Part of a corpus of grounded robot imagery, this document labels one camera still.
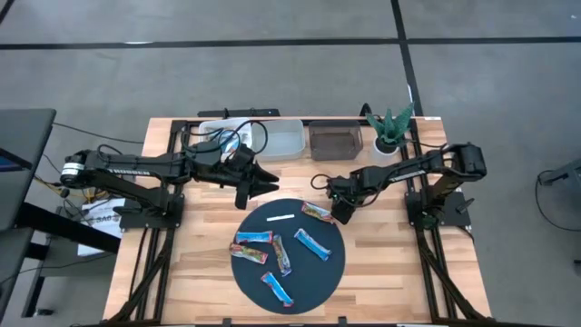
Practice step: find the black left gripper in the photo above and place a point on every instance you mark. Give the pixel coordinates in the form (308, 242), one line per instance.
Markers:
(238, 168)

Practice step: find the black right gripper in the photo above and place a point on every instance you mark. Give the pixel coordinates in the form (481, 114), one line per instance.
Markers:
(347, 188)

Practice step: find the red multicolour granola bar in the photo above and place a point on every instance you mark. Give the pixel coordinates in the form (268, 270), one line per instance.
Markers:
(248, 254)
(317, 211)

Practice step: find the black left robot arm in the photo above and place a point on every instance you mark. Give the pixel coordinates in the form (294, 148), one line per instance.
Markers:
(136, 165)

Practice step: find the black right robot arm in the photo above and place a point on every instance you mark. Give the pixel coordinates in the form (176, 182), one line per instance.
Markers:
(408, 170)

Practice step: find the blue orange-ended granola bar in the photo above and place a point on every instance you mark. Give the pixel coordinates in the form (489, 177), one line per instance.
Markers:
(232, 145)

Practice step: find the blue red-ended granola bar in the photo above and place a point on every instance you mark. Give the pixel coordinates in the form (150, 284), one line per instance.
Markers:
(277, 289)

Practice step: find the white label strip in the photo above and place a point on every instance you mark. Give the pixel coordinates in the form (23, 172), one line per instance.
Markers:
(280, 217)

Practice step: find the clear plastic bin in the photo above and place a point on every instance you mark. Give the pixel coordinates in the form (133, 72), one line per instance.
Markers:
(283, 141)

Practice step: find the white plant pot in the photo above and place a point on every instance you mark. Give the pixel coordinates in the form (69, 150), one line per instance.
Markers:
(379, 152)

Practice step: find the dark grey plastic bin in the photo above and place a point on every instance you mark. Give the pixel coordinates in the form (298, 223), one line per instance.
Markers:
(336, 141)

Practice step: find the black bar behind table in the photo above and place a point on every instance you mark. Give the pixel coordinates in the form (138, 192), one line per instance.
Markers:
(240, 112)

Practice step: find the round dark blue plate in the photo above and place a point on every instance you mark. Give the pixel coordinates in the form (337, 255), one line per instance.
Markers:
(308, 281)

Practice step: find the white plastic bin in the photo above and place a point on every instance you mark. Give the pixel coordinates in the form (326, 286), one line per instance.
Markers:
(209, 127)

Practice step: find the green succulent plant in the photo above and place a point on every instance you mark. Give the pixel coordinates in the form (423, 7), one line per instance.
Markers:
(390, 125)

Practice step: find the white paper sheet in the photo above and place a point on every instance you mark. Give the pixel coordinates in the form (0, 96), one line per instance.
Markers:
(102, 224)

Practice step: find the grey side desk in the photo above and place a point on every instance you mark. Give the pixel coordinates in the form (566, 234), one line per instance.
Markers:
(22, 159)

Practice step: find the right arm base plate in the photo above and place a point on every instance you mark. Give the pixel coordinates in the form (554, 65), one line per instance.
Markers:
(454, 211)

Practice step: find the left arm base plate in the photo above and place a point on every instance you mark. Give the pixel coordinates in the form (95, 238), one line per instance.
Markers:
(136, 220)

